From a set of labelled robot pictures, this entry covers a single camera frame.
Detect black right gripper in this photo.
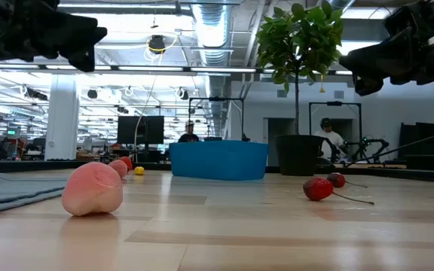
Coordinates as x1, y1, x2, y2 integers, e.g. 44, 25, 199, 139
339, 0, 434, 96

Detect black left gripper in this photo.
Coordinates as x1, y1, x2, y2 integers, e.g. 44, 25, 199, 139
0, 0, 108, 76

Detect dark red toy cherry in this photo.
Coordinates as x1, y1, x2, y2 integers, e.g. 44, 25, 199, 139
326, 172, 368, 189
302, 177, 375, 206

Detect pink toy peach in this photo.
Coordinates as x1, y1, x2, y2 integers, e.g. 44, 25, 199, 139
107, 159, 129, 180
61, 161, 124, 218

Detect grey cloth mat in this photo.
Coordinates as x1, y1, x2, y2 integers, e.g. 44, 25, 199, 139
0, 171, 69, 219

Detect blue tupperware container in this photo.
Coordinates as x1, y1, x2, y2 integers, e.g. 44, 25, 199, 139
169, 140, 270, 181

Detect white building column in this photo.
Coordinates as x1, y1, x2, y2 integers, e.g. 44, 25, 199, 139
44, 74, 81, 162

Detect black monitor back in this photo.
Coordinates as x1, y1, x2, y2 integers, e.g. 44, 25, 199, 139
117, 115, 165, 145

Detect black equipment cases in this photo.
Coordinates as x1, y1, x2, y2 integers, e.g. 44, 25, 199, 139
399, 121, 434, 171

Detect green potted plant black pot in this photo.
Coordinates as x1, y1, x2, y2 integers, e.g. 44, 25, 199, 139
256, 0, 344, 177

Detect black station frame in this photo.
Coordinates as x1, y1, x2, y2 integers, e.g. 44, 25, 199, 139
188, 96, 246, 143
308, 100, 363, 151

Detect black ceiling camera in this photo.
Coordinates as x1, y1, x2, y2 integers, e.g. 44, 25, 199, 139
148, 34, 167, 56

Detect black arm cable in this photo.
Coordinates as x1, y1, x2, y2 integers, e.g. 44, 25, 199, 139
344, 122, 434, 169

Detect black aluminium table frame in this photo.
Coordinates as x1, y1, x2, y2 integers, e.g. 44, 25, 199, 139
0, 160, 434, 185

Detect silver ceiling ventilation duct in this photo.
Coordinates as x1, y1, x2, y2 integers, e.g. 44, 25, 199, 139
190, 0, 240, 139

